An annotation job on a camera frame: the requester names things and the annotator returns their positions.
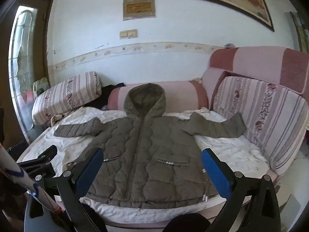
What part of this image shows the beige knotted cloth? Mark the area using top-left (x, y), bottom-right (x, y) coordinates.
top-left (49, 112), bottom-right (70, 127)

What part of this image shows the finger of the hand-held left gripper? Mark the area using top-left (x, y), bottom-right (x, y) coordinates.
top-left (19, 162), bottom-right (56, 183)
top-left (16, 145), bottom-right (58, 168)

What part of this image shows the striped floral pillow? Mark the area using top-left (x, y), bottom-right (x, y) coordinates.
top-left (32, 71), bottom-right (103, 126)

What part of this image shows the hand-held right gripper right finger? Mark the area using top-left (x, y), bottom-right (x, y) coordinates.
top-left (201, 148), bottom-right (282, 232)

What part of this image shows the large striped floral cushion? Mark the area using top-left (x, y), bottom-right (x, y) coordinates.
top-left (212, 76), bottom-right (309, 177)

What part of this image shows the pink backrest cushion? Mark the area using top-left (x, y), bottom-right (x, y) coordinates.
top-left (210, 46), bottom-right (309, 95)

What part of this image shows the wooden door with glass pane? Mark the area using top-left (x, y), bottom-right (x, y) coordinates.
top-left (0, 0), bottom-right (61, 148)

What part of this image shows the olive quilted hooded jacket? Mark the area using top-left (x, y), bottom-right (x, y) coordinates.
top-left (53, 83), bottom-right (247, 209)

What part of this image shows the white patterned bed sheet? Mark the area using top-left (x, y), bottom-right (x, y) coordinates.
top-left (16, 106), bottom-right (271, 228)

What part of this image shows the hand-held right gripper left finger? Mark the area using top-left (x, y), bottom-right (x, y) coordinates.
top-left (24, 147), bottom-right (108, 232)

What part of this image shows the white printed tube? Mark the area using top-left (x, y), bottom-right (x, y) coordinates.
top-left (0, 142), bottom-right (66, 213)

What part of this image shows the beige wall plaque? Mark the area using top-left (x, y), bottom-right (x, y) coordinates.
top-left (123, 0), bottom-right (156, 21)

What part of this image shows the green patterned box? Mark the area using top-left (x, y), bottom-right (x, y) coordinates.
top-left (32, 77), bottom-right (50, 95)

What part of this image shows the pink bolster cushion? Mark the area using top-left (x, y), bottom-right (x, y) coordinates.
top-left (107, 80), bottom-right (209, 113)

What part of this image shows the black cloth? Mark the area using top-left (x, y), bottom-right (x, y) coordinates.
top-left (84, 83), bottom-right (126, 110)

